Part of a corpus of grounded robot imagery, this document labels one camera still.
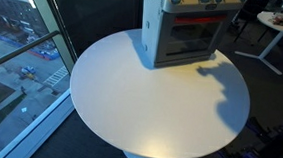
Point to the white grey toy oven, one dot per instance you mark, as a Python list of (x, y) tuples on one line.
[(190, 42)]

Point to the grey window mullion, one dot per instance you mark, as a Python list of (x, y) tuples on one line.
[(51, 26)]

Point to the white window sill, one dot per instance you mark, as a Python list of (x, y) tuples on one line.
[(34, 131)]

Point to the metal window railing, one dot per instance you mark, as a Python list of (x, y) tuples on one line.
[(19, 51)]

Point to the black chair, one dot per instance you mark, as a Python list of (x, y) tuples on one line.
[(253, 10)]

